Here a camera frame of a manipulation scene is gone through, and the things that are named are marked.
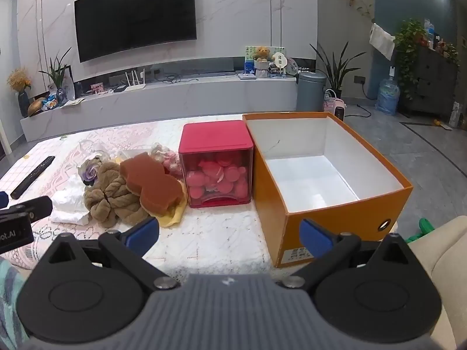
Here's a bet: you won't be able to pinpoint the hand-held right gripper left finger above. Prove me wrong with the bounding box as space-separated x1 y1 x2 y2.
34 217 180 293

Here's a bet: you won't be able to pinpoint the black television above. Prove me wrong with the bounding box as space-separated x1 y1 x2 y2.
74 0 198 63

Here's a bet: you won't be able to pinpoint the yellow cloth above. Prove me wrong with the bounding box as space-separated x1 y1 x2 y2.
155 180 187 228

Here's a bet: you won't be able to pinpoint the person's teal patterned clothing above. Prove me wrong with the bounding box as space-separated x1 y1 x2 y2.
0 257 32 350

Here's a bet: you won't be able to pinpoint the white router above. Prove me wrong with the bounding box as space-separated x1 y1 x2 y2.
116 68 147 91

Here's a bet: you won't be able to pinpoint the beige sofa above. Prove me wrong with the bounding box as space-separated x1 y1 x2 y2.
407 216 467 350

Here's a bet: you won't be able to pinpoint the orange cardboard box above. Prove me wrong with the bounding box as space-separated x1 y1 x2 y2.
242 112 414 268

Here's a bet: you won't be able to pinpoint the purple fabric flower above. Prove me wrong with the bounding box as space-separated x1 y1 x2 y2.
81 157 107 186

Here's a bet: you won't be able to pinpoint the white hanging towel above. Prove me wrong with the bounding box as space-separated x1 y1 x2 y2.
368 23 395 61

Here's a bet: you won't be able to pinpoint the blue water jug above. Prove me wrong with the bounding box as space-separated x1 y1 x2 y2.
376 78 401 116

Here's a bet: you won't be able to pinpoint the black remote control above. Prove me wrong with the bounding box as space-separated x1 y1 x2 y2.
10 155 56 200

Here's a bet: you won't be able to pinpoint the pink white crochet ball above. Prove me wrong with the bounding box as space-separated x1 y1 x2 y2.
150 144 182 179

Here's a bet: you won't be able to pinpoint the green plastic object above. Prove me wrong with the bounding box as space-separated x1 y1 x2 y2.
407 218 435 243

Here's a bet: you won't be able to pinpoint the green plant in glass vase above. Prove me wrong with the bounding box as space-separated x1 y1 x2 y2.
38 47 74 92

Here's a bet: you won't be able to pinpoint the brown knitted plush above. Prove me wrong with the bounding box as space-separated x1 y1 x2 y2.
84 161 147 226

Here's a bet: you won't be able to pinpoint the white cloth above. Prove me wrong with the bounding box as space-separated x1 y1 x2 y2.
49 173 92 225

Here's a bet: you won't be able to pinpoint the green picture card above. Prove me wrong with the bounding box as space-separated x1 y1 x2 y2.
245 45 286 75

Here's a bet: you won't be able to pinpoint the yellow dried flowers in vase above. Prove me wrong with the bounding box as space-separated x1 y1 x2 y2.
6 67 33 118

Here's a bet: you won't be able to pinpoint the marble television console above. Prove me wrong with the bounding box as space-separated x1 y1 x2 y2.
19 56 318 143

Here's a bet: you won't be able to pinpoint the brown sponge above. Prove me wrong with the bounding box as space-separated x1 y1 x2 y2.
120 153 184 216

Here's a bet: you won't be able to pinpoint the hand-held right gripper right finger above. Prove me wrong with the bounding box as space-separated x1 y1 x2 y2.
283 219 420 293

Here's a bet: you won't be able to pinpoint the grey trash bin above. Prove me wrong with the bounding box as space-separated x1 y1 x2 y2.
295 71 328 113

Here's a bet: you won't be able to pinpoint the long-leaved potted plant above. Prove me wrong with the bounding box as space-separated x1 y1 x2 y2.
309 42 366 99

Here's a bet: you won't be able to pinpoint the brown bread loaf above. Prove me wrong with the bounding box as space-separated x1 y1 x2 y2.
27 98 46 117

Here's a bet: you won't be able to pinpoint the white grid mat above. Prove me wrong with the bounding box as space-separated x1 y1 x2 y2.
0 139 79 190

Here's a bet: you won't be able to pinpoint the pink heater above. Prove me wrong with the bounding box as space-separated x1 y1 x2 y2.
330 98 346 121

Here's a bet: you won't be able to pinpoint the dark grey cabinet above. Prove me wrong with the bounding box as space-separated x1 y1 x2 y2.
399 45 461 121

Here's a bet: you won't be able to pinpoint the red plastic storage box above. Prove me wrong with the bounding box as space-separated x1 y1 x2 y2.
178 120 255 209

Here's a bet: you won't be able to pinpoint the black cables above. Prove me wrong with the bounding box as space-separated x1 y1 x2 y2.
162 74 199 84

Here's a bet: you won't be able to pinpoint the green ivy plant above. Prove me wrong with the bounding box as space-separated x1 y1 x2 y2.
393 18 427 99

